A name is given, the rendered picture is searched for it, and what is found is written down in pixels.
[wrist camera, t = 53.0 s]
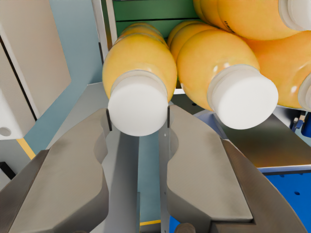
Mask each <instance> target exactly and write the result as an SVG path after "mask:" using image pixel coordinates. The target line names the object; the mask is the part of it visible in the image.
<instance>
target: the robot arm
mask: <svg viewBox="0 0 311 233"><path fill-rule="evenodd" d="M168 128H170V130H171V138H170V150H171V152H172V153H173V154H174V156H173V157H172V159H171V160H170V161H169V162H168V170H167V211H168V213H169V214H170V215H171V216H172V217H174V218H175V219H176V220H177V221H179V222H180V223H181V224H179V225H177V227H176V229H175V231H174V233H308V231H307V230H306V228H305V226H304V225H303V223H302V221H301V220H300V218H299V217H298V215H297V214H296V212H295V211H294V210H293V208H292V207H291V205H290V204H289V203H288V201H287V200H286V199H285V198H284V197H283V195H282V194H281V193H280V192H279V191H278V189H277V188H276V187H275V186H274V185H273V184H272V183H271V182H270V181H269V180H268V179H267V178H266V177H265V176H264V175H263V174H262V173H261V172H260V171H259V170H258V169H257V168H256V167H255V166H254V165H253V164H252V163H251V162H250V161H249V159H248V158H247V157H246V156H245V155H244V154H243V153H242V152H241V151H240V150H239V149H238V148H237V147H236V146H235V145H234V144H233V143H232V142H231V141H230V140H229V139H222V138H221V137H220V136H219V135H218V134H217V133H216V132H215V131H214V130H213V129H212V128H211V127H210V126H208V125H207V124H206V123H204V122H203V121H201V120H200V119H198V118H197V117H195V116H193V115H192V114H190V113H189V112H187V111H185V110H184V109H182V108H180V107H179V106H177V105H175V104H173V105H169V106H168ZM110 131H112V122H111V120H110V115H109V110H108V108H101V109H99V110H97V111H96V112H94V113H93V114H91V115H90V116H88V117H87V118H85V119H84V120H82V121H81V122H79V123H78V124H76V125H75V126H73V127H72V128H71V129H69V130H68V131H67V132H66V133H64V134H63V135H62V136H61V137H60V138H59V139H58V140H57V141H56V142H55V143H54V144H53V145H52V146H51V147H50V148H49V149H47V150H41V151H40V152H39V153H38V154H37V155H36V156H35V157H34V158H33V159H32V160H31V161H30V162H29V163H28V164H27V165H26V166H25V167H24V168H23V169H22V170H21V171H20V172H19V173H18V174H17V175H16V176H15V177H14V178H13V179H12V180H11V181H10V182H9V183H8V184H7V185H6V186H5V187H4V188H3V189H2V190H1V191H0V233H90V232H91V231H92V230H93V229H95V228H96V227H97V226H98V225H99V224H100V223H101V222H102V221H104V219H105V218H106V217H107V215H108V212H109V190H108V187H107V183H106V178H105V174H104V170H103V166H102V165H101V164H102V162H103V160H104V158H105V157H106V156H107V154H108V150H107V145H106V137H107V135H108V134H109V133H110Z"/></svg>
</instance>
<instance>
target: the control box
mask: <svg viewBox="0 0 311 233"><path fill-rule="evenodd" d="M70 83H71V77H70V74H69V70H68V66H67V63H66V59H65V56H64V52H63V49H62V45H61V41H60V38H59V35H58V31H57V28H56V24H55V20H54V17H53V13H52V10H51V7H50V2H49V0H0V140H9V139H21V138H23V137H24V136H25V135H26V134H27V133H28V132H29V131H30V129H31V128H32V127H33V126H34V125H35V123H36V120H37V119H39V118H40V117H41V116H42V115H43V113H45V112H46V110H47V109H48V108H49V107H50V106H51V105H52V104H53V102H54V101H55V100H56V99H57V98H58V97H59V96H60V94H61V93H62V92H63V91H64V90H65V89H66V88H67V86H68V85H69V84H70Z"/></svg>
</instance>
